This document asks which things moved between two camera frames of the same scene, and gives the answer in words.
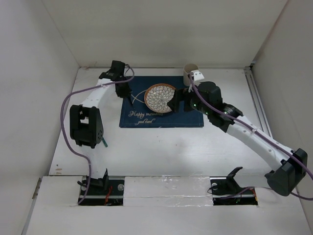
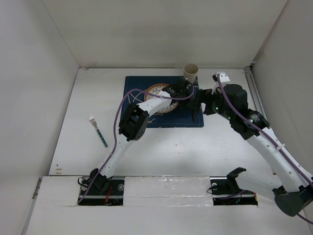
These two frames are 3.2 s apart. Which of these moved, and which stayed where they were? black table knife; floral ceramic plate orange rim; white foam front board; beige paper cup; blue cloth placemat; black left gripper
Moved: black left gripper; black table knife
Stayed: beige paper cup; blue cloth placemat; floral ceramic plate orange rim; white foam front board
